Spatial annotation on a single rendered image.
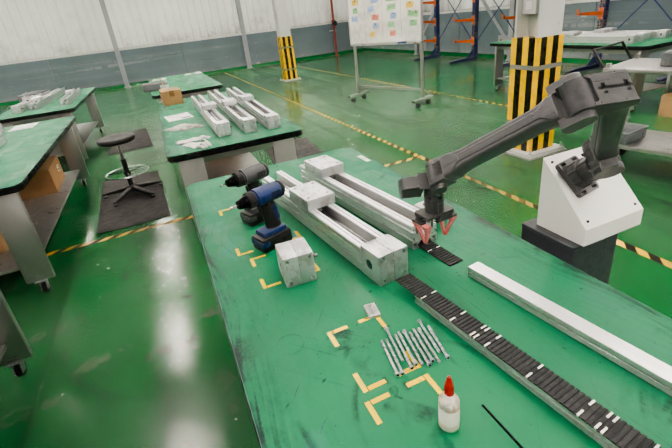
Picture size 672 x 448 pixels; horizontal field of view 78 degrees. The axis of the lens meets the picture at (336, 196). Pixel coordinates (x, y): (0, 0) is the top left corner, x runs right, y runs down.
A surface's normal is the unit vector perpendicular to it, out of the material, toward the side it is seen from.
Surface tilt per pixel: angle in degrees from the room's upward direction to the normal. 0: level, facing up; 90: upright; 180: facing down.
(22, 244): 90
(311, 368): 0
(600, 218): 46
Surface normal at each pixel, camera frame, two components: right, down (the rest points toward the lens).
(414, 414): -0.11, -0.91
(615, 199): 0.21, -0.39
